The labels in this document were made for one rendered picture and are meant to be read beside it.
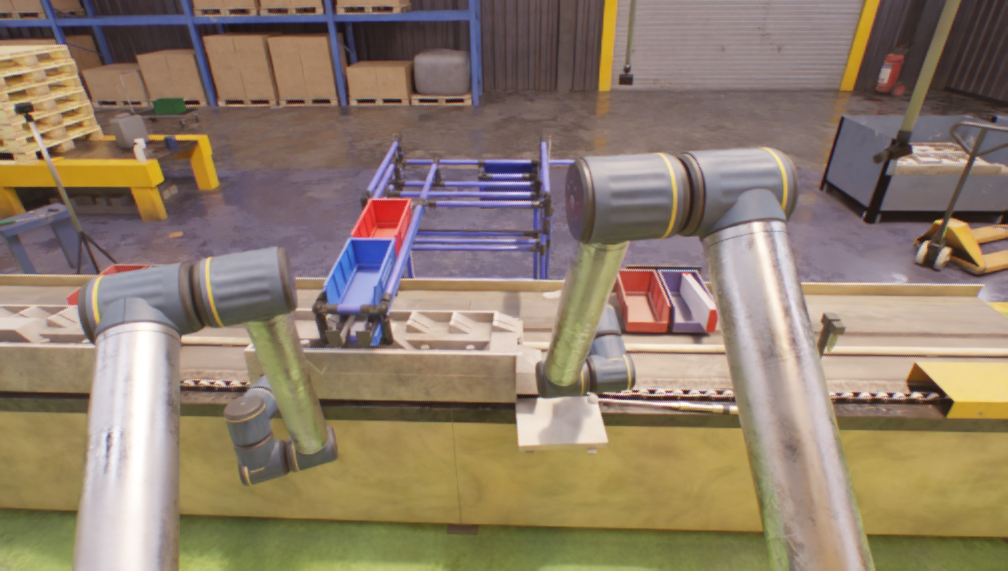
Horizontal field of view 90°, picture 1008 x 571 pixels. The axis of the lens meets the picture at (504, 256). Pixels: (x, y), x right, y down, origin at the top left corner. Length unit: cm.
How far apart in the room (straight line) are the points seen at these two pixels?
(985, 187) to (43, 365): 704
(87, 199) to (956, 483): 733
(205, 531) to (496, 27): 1051
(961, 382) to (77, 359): 326
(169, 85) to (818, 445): 1241
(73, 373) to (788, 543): 232
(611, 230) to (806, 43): 1238
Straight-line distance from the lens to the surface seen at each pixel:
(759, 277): 88
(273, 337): 126
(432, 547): 255
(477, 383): 188
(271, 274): 113
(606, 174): 83
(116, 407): 109
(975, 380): 258
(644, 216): 85
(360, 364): 192
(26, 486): 320
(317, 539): 269
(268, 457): 174
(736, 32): 1251
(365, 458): 224
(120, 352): 113
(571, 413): 191
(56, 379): 257
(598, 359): 149
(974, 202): 669
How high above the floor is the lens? 216
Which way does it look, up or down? 29 degrees down
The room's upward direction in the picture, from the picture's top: 1 degrees counter-clockwise
